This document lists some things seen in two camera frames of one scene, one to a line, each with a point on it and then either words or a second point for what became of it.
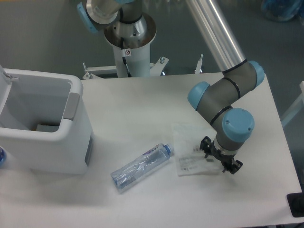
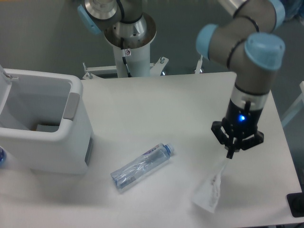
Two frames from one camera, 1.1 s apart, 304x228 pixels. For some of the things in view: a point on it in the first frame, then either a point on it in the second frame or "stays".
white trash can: (44, 126) stays
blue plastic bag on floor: (282, 10) stays
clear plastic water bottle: (153, 157) stays
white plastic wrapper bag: (190, 160) to (208, 197)
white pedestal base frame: (155, 69) stays
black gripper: (228, 161) to (242, 119)
